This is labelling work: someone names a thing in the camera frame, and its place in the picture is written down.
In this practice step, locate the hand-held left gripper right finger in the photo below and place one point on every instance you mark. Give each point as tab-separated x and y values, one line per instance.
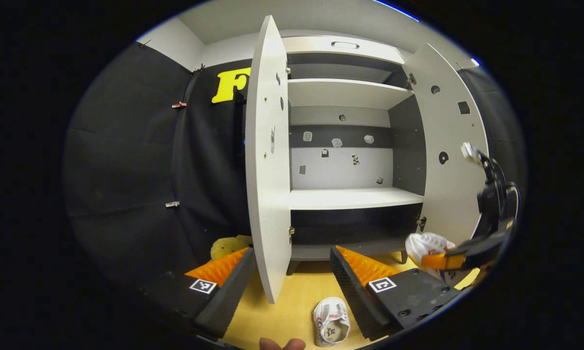
355	296

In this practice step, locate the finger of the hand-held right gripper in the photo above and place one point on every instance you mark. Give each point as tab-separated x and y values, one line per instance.
481	248

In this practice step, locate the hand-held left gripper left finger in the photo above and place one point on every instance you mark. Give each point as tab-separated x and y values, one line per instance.
233	287

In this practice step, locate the white canvas shoe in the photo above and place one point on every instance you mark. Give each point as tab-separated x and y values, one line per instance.
425	243
331	318

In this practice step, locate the white cabinet door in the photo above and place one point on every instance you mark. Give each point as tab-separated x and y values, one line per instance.
270	194
450	194

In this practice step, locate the white grey shoe cabinet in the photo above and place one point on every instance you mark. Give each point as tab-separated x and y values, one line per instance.
350	198

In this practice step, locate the white cabinet drawer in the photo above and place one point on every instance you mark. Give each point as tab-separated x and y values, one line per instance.
321	46

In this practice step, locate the yellow plush toy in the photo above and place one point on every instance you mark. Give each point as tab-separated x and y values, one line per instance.
226	247

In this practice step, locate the silver clip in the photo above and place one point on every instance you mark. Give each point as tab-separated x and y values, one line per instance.
172	204

